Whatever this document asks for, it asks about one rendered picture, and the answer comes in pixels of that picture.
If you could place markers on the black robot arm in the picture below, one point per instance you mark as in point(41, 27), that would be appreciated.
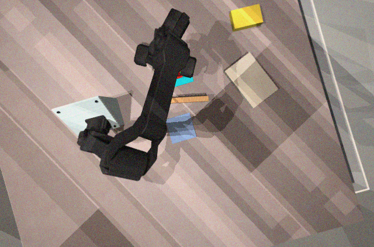
point(168, 54)

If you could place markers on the cream flat rectangular panel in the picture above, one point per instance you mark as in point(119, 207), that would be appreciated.
point(251, 81)

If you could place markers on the tan wooden curved bar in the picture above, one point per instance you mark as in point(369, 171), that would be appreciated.
point(190, 99)

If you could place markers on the yellow rectangular block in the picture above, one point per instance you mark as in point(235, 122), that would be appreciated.
point(245, 17)

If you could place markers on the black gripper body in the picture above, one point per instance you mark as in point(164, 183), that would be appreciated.
point(142, 52)

